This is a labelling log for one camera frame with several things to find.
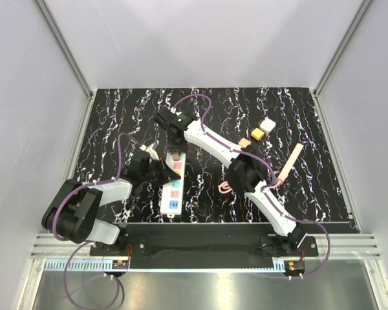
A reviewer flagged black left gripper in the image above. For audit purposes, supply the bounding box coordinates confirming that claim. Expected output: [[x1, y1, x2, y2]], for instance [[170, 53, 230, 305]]
[[141, 157, 180, 187]]

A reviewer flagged pink plug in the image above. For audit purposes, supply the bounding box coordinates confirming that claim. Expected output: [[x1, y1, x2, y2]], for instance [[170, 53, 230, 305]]
[[172, 153, 180, 161]]

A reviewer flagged white power strip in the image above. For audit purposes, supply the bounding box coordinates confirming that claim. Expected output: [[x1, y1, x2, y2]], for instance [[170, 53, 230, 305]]
[[160, 153, 186, 218]]

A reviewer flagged pink power strip cable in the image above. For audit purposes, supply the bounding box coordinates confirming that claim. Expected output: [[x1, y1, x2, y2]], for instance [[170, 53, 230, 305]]
[[218, 179, 284, 195]]

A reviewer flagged orange plug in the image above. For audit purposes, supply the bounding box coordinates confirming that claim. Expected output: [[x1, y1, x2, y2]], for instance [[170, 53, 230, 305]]
[[239, 138, 251, 148]]

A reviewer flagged yellow plug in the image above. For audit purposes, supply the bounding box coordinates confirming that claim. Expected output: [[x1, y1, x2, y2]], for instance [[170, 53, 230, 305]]
[[251, 128, 265, 141]]

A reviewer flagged white square plug adapter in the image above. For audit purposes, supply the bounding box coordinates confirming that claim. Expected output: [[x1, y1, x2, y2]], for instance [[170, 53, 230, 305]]
[[259, 118, 276, 134]]

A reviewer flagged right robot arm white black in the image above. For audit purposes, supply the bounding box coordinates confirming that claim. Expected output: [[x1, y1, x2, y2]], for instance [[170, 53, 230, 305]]
[[155, 114, 307, 256]]

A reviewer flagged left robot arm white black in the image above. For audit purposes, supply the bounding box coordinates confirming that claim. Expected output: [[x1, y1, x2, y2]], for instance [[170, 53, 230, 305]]
[[41, 147, 184, 256]]

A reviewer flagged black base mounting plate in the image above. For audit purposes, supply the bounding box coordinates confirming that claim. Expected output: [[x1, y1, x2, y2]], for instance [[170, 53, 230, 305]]
[[90, 223, 319, 272]]

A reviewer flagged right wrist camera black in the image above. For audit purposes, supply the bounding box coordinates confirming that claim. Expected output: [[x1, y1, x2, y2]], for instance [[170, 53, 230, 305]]
[[155, 108, 181, 130]]

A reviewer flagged left aluminium frame post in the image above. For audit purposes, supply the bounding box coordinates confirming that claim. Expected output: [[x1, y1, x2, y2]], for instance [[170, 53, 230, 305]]
[[33, 0, 93, 99]]

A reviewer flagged aluminium frame post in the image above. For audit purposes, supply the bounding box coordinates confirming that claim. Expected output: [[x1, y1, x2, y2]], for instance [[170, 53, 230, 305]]
[[33, 0, 93, 99], [313, 0, 374, 97]]

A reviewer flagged right aluminium frame post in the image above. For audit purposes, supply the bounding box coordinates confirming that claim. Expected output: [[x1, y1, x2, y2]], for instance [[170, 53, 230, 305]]
[[313, 0, 374, 97]]

